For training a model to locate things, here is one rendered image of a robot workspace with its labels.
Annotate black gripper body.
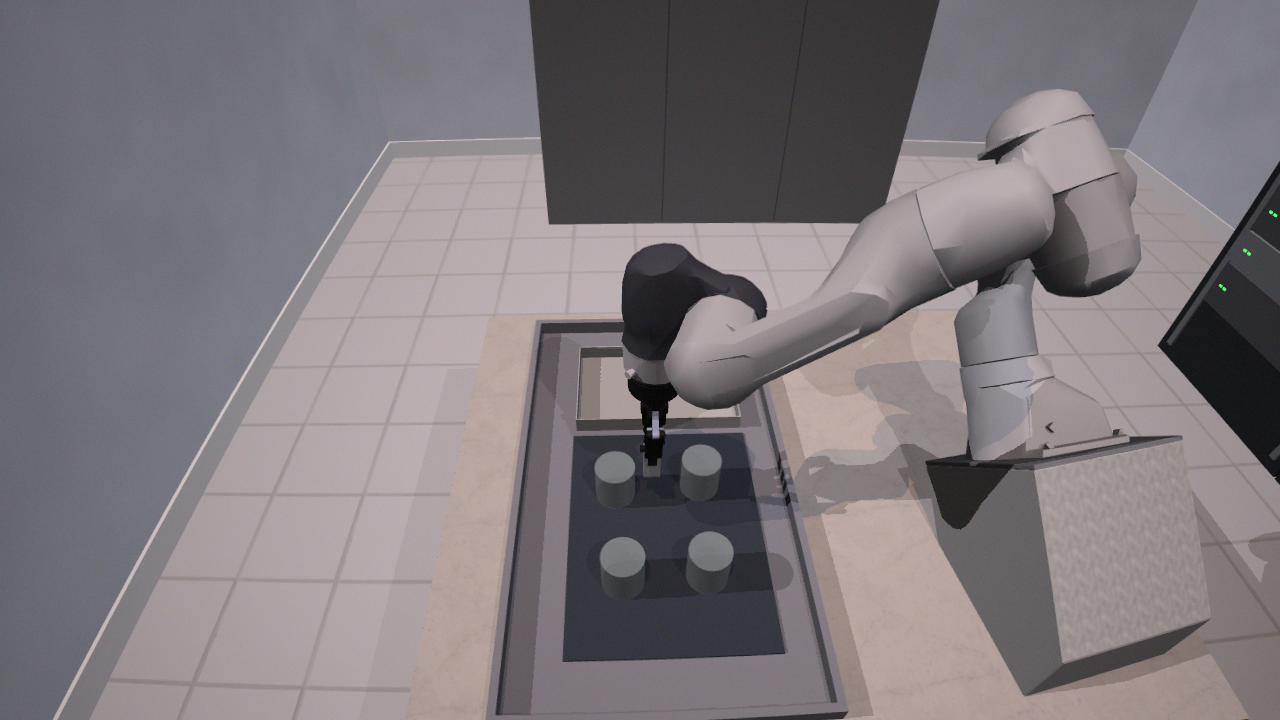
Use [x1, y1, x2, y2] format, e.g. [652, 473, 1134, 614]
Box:
[628, 378, 678, 423]

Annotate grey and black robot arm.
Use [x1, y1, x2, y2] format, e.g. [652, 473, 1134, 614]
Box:
[621, 88, 1140, 461]

